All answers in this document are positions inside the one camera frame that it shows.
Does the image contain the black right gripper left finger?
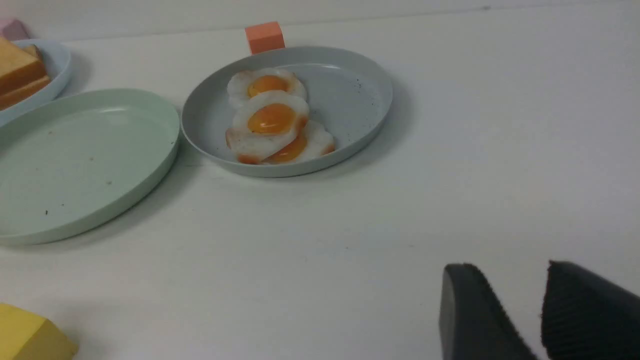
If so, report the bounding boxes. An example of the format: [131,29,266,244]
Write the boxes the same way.
[439,263,537,360]

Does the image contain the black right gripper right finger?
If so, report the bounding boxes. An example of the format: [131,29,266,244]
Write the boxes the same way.
[541,260,640,360]

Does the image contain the fried egg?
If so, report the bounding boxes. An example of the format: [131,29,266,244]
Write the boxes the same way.
[262,120,336,165]
[225,90,310,165]
[226,67,307,109]

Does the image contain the toast slice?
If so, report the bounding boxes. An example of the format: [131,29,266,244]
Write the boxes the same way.
[0,45,51,110]
[0,37,48,95]

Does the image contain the grey plate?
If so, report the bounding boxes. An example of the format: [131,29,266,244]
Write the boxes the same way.
[180,46,394,178]

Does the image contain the orange cube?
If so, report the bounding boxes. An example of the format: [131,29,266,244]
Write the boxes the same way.
[244,21,286,55]

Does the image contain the mint green plate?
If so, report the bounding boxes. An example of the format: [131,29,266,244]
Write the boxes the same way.
[0,88,181,246]

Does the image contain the yellow cube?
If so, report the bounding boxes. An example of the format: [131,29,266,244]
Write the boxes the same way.
[0,303,79,360]

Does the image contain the light blue plate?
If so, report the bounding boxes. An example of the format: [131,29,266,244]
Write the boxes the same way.
[0,39,73,126]

